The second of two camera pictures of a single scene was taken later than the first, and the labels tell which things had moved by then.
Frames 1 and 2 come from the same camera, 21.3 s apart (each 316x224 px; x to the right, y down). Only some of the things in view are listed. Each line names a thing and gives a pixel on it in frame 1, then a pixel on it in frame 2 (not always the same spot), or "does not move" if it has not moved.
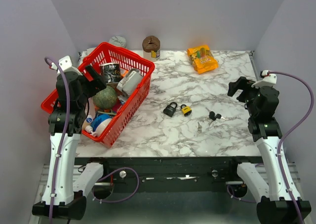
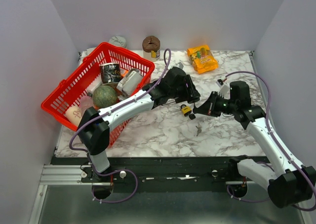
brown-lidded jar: x=151 y=46 does not move
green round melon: x=106 y=98 does not move
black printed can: x=110 y=72 does not move
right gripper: x=243 y=83 to x=209 y=107
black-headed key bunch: x=213 y=116 to x=192 y=116
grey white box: x=129 y=84 does not move
